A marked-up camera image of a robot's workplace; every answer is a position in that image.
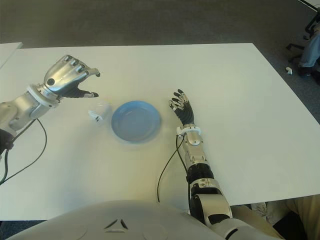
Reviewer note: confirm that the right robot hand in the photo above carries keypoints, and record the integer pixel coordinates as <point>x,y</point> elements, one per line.
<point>186,113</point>

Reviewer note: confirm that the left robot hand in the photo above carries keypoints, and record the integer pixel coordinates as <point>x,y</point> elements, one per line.
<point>65,77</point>

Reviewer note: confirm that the white charger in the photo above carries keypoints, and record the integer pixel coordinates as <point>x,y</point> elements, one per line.
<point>101,107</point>

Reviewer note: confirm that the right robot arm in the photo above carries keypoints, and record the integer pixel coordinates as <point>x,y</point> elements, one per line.
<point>215,200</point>

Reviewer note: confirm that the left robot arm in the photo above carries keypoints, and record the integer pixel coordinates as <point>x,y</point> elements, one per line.
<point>22,107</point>

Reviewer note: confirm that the blue plate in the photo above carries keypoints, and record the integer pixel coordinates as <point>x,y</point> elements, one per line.
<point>136,122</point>

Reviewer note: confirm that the white side table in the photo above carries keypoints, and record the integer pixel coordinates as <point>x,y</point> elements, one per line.
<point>7,51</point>

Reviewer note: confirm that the small white floor object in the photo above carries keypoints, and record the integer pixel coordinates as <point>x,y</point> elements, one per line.
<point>289,70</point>

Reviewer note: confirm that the white patterned shoe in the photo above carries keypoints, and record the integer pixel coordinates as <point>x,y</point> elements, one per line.
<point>261,210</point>

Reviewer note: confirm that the black shoe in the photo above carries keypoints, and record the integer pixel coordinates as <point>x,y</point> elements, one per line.
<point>303,71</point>

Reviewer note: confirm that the black office chair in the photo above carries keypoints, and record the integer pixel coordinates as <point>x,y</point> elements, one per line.
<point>295,46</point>

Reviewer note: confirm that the grey robot torso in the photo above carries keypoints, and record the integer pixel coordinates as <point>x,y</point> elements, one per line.
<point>112,225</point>

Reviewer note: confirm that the person in beige trousers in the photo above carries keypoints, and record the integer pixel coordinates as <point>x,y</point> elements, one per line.
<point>307,212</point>

